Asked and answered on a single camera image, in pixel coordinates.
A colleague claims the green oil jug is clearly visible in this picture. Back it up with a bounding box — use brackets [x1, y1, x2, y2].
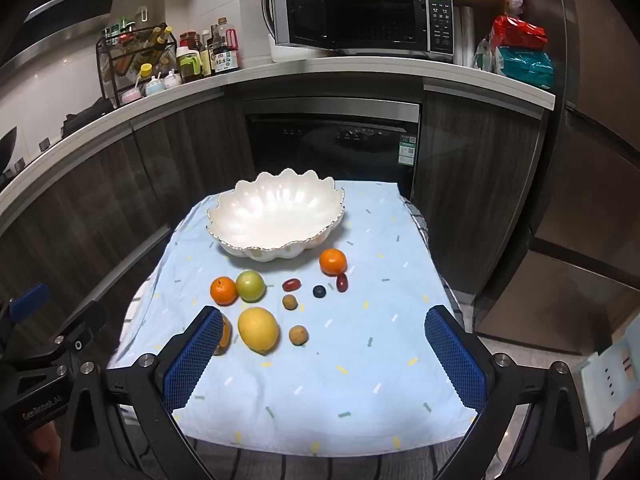
[176, 46, 203, 83]

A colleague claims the brown potato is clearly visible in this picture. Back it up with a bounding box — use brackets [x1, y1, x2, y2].
[212, 312, 233, 357]

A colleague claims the row of condiment bottles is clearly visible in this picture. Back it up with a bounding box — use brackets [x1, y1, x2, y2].
[102, 20, 173, 53]

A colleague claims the teal snack bag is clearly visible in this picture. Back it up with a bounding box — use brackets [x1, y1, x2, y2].
[495, 46, 555, 90]

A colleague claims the white scalloped ceramic bowl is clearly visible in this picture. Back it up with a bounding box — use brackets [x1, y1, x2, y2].
[206, 168, 347, 262]

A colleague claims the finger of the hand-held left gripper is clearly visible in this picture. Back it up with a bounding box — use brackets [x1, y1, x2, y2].
[0, 300, 108, 376]
[0, 282, 53, 321]

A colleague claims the dark refrigerator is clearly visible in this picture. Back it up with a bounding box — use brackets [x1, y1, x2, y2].
[475, 0, 640, 361]

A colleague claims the white kitchen countertop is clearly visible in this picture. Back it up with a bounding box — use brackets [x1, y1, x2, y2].
[0, 55, 557, 221]

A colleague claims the black wire spice rack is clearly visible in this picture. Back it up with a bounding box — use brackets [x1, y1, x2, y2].
[96, 25, 178, 109]

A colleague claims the orange mandarin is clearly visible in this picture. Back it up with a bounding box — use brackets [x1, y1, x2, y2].
[319, 248, 348, 277]
[210, 277, 239, 306]

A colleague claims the black microwave oven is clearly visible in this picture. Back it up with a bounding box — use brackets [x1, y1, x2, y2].
[262, 0, 456, 58]

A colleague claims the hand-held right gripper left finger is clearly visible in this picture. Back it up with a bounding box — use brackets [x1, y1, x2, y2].
[55, 305, 226, 480]

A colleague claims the grey striped cloth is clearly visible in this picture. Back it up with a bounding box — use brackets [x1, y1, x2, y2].
[117, 199, 476, 480]

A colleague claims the light green plastic stool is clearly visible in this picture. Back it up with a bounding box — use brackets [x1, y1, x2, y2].
[575, 320, 640, 441]

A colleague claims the red snack bag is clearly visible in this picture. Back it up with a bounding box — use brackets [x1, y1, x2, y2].
[489, 15, 548, 51]

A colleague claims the clear plastic bag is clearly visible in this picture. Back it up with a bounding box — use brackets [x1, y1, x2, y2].
[474, 37, 498, 72]

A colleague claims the black range hood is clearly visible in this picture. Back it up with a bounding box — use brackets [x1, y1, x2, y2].
[0, 0, 121, 71]

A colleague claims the dark wood base cabinet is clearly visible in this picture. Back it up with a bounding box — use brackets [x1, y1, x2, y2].
[0, 77, 546, 411]

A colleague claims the light blue patterned tablecloth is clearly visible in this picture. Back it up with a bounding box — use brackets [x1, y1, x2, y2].
[107, 180, 481, 443]

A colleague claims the green apple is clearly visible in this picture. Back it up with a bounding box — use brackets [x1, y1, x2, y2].
[236, 270, 265, 303]

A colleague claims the black built-in dishwasher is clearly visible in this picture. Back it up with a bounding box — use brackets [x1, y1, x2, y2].
[244, 100, 421, 198]

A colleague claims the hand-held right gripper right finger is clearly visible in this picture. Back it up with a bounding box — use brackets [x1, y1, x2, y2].
[424, 304, 591, 480]

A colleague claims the large soy sauce bottle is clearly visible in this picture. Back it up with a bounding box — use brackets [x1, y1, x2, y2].
[210, 17, 242, 75]

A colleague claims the yellow lemon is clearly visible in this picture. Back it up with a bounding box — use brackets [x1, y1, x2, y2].
[237, 306, 280, 356]

